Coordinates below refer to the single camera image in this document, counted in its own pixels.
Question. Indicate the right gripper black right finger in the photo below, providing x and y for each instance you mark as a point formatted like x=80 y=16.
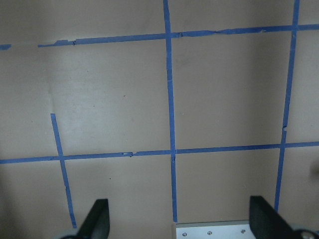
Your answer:
x=266 y=223

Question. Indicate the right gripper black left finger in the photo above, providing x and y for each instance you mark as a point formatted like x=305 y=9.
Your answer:
x=97 y=223

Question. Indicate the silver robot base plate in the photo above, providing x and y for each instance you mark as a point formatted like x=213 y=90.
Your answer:
x=214 y=230

